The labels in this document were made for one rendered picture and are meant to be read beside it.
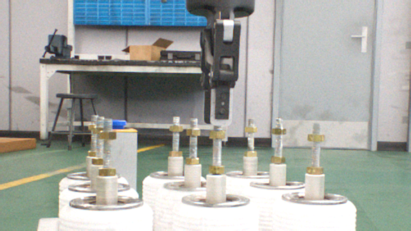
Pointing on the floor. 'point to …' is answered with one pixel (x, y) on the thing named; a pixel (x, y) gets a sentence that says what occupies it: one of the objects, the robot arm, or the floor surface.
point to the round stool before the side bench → (72, 116)
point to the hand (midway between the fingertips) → (216, 112)
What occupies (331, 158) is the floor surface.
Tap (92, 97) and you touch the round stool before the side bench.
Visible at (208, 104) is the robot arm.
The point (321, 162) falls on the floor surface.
